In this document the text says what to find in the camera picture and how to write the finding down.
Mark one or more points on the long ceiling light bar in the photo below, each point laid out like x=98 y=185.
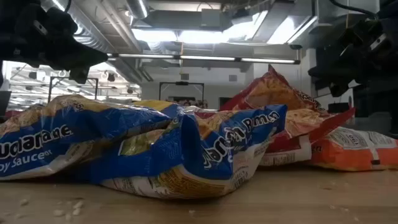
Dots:
x=202 y=58

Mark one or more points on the black metal frame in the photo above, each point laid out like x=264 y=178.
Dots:
x=182 y=83
x=97 y=88

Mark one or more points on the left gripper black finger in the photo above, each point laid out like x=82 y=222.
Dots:
x=79 y=76
x=84 y=59

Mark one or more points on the orange noodle package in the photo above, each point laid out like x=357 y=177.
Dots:
x=351 y=155

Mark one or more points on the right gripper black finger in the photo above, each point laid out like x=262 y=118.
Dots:
x=340 y=88
x=329 y=71

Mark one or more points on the round silver ceiling duct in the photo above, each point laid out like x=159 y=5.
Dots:
x=138 y=7

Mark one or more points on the silver corrugated ceiling duct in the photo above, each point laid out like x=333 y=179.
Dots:
x=93 y=43

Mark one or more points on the grey square wall box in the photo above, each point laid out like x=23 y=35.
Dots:
x=184 y=76
x=233 y=78

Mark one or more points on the blue soy sauce noodle package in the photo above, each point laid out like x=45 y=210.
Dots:
x=93 y=124
x=217 y=149

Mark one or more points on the red noodle package white back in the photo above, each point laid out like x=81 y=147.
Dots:
x=298 y=146

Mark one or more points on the black ceiling spotlight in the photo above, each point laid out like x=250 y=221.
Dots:
x=111 y=77

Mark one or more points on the dome security camera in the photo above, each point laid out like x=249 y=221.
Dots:
x=295 y=47

